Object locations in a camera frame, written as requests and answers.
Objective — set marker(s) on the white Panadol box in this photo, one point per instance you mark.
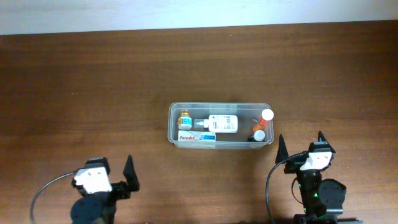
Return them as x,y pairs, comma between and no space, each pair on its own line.
196,136

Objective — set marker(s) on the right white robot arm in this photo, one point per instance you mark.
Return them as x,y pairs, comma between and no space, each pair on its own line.
322,199

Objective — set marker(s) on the clear plastic container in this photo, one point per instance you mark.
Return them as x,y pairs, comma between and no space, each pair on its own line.
248,115

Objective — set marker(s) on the dark bottle white cap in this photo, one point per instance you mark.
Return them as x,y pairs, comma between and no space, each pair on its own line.
257,136

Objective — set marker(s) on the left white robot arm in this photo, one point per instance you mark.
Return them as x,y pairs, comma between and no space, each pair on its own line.
98,195

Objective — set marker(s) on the gold lid balm jar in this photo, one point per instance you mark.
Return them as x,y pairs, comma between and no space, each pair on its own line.
184,121

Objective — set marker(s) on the white spray bottle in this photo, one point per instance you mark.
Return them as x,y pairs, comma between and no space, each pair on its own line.
218,123

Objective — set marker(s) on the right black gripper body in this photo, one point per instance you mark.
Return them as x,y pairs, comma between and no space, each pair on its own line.
292,167

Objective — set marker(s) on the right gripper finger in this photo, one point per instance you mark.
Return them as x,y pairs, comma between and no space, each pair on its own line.
282,152
325,143

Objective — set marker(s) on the orange tube white cap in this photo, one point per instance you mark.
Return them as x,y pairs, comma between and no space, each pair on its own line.
267,116

